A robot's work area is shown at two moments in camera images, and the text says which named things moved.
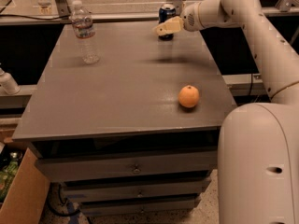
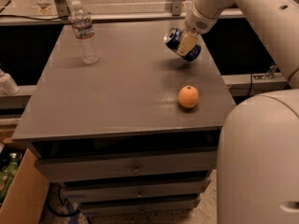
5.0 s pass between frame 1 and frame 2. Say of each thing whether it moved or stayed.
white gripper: moved
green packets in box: stayed
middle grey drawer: stayed
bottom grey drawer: stayed
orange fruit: stayed
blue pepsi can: moved
